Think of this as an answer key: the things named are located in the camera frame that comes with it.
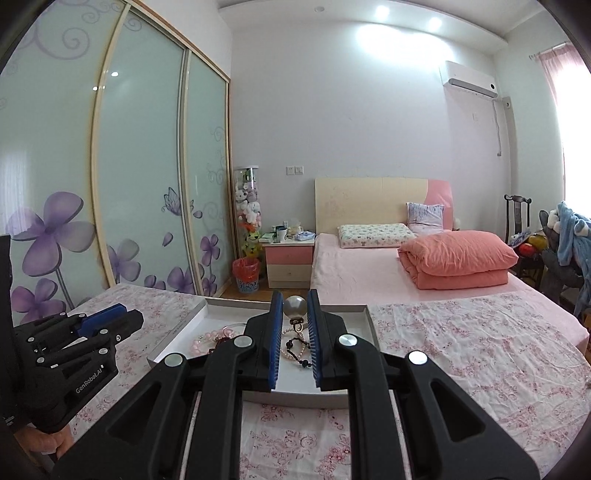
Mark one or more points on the white wall switch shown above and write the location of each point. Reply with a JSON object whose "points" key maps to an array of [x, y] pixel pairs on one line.
{"points": [[295, 170]]}

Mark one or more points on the plush toy display tube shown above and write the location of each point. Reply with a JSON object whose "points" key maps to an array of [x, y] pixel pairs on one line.
{"points": [[248, 212]]}

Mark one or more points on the floral glass sliding wardrobe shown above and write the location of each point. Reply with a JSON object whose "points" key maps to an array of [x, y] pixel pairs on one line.
{"points": [[115, 161]]}

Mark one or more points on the white wall air conditioner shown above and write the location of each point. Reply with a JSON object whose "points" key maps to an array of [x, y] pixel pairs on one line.
{"points": [[468, 78]]}

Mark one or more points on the pink and cream nightstand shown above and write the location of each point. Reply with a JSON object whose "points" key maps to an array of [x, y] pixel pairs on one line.
{"points": [[288, 263]]}

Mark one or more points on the pink curtain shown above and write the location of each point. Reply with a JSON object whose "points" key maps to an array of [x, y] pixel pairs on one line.
{"points": [[565, 92]]}

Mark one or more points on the person's left hand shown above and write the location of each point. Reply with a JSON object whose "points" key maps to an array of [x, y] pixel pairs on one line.
{"points": [[41, 445]]}

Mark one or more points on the cream and pink headboard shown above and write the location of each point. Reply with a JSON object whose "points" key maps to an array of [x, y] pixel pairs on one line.
{"points": [[369, 203]]}

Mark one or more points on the lilac print pillow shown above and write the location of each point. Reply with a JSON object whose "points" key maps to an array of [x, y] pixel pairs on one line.
{"points": [[425, 217]]}

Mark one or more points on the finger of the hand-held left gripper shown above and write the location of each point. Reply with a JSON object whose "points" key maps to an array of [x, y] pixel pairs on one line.
{"points": [[120, 325], [108, 310]]}

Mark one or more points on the folded coral quilt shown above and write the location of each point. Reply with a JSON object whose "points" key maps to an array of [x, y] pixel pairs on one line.
{"points": [[457, 258]]}

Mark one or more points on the white air conditioner pipe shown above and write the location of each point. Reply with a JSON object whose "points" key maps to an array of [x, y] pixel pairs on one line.
{"points": [[508, 134]]}

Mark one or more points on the floral print pillow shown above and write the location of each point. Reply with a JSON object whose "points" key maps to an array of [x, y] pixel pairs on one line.
{"points": [[374, 234]]}

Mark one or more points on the red mesh waste basket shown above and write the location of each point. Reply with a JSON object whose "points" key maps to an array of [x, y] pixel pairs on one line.
{"points": [[246, 274]]}

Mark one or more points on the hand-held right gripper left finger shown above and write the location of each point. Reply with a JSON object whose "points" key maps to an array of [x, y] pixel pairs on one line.
{"points": [[274, 341]]}

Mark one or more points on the dark wooden chair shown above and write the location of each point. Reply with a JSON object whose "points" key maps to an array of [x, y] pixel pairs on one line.
{"points": [[517, 217]]}

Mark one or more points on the large pearl pendant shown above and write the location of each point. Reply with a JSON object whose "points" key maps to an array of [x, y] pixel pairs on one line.
{"points": [[295, 308]]}

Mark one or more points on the plain pink bed sheet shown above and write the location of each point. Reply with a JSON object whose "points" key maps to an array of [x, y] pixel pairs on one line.
{"points": [[360, 272]]}

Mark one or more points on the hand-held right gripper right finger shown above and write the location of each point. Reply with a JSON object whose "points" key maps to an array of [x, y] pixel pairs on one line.
{"points": [[315, 341]]}

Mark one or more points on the round ceiling light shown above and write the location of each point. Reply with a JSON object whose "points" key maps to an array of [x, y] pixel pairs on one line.
{"points": [[383, 10], [434, 22]]}

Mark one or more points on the pink floral bedsheet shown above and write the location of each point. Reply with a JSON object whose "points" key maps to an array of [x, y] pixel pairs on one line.
{"points": [[461, 350]]}

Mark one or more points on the shallow white cardboard tray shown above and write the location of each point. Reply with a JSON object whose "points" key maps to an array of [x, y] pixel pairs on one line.
{"points": [[194, 332]]}

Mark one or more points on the colourful toy balls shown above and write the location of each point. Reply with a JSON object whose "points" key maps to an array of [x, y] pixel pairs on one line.
{"points": [[531, 244]]}

